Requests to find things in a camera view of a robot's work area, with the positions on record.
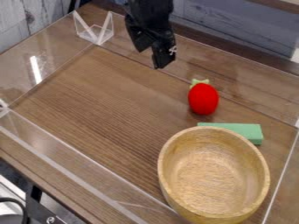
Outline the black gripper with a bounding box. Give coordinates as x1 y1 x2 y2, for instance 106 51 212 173
125 0 178 69

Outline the red plush strawberry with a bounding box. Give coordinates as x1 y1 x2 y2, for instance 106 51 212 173
189 79 221 116

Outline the green sponge block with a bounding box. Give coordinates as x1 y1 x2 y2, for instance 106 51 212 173
198 122 265 145

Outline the oval wooden bowl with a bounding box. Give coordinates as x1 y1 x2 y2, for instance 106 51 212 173
158 126 272 224

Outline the clear acrylic corner bracket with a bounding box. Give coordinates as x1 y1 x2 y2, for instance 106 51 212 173
73 11 115 46

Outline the clear acrylic enclosure wall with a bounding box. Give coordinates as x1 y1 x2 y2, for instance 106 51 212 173
0 5 299 224

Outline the black table clamp bracket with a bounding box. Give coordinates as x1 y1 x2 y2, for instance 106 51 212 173
26 185 67 224

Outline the black cable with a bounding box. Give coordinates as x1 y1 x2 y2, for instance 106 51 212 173
0 197 31 224

